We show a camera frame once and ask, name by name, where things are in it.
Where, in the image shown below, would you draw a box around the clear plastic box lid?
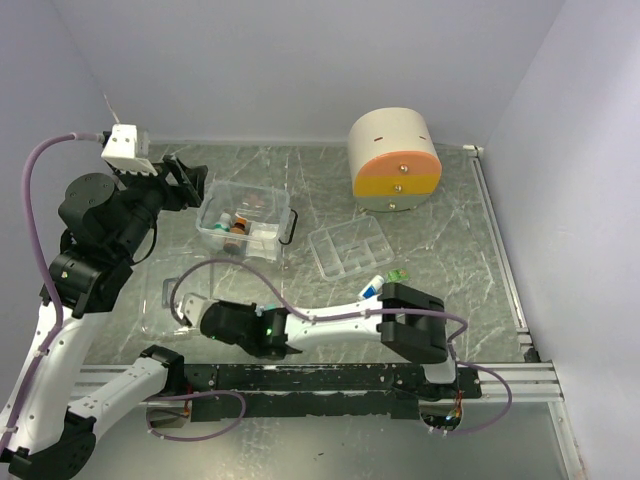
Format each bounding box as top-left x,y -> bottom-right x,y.
139,248 -> 213,340

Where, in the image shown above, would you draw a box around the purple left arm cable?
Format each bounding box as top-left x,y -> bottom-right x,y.
0,131 -> 109,451

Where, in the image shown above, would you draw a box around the white blue ointment tube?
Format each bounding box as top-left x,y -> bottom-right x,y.
358,275 -> 385,300

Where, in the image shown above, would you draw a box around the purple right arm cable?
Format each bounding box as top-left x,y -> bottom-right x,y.
169,258 -> 470,361

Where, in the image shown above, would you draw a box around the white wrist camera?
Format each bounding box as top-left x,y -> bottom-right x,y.
179,293 -> 210,327
101,124 -> 157,176

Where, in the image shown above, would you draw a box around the white gauze packet blue print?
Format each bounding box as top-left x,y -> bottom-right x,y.
245,222 -> 279,261

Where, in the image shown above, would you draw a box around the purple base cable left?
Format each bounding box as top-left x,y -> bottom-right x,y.
145,390 -> 247,442

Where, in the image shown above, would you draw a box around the amber bottle orange label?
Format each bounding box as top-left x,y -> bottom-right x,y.
223,216 -> 248,255

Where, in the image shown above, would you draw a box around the green sachet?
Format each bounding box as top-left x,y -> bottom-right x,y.
387,268 -> 410,283

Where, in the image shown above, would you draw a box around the aluminium frame rail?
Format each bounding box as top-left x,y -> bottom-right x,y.
463,145 -> 564,402

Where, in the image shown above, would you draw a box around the white green medicine bottle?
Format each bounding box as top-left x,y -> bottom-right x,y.
213,212 -> 233,235

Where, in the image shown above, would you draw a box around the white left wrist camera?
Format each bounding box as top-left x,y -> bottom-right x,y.
101,124 -> 157,176

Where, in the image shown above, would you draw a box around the clear compartment tray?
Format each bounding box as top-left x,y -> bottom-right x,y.
308,215 -> 395,281

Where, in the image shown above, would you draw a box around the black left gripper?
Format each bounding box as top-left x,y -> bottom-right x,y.
112,152 -> 209,259

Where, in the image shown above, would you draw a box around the round drawer cabinet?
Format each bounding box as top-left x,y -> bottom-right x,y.
347,107 -> 442,212

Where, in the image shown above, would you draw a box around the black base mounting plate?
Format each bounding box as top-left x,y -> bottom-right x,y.
148,363 -> 482,422

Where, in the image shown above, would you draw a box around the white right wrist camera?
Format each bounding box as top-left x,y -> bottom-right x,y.
179,293 -> 210,327

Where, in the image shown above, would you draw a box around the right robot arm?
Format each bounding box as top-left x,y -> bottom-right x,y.
183,283 -> 459,398

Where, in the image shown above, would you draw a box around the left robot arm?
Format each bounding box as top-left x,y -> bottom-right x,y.
1,155 -> 208,479

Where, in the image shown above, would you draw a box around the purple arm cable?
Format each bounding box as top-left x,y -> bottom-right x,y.
169,258 -> 470,361
0,131 -> 109,451

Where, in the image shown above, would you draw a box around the clear plastic storage box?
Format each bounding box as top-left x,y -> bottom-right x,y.
195,180 -> 299,262

